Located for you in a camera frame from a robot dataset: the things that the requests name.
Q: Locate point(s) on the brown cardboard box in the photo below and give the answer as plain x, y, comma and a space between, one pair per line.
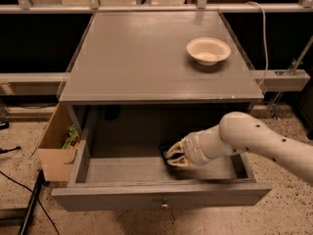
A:
56, 161

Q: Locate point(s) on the white paper bowl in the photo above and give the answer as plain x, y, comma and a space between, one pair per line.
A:
208, 51

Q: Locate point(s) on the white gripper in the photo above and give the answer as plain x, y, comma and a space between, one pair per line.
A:
193, 149

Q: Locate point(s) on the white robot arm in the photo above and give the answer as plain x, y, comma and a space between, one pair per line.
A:
237, 133

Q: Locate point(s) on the grey wooden cabinet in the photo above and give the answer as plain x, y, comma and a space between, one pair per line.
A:
140, 59

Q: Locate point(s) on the metal railing frame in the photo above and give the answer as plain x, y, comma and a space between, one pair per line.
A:
153, 7

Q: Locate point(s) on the metal drawer knob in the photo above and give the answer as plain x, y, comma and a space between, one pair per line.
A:
164, 204

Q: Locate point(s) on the grey open top drawer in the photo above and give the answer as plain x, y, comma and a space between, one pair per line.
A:
118, 166

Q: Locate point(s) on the dark blue rxbar wrapper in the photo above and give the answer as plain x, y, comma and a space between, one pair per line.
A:
164, 148

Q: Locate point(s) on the black metal floor bar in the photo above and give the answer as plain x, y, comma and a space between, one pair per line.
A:
34, 199

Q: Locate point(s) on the green item in box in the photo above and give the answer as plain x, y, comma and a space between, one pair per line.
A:
72, 138

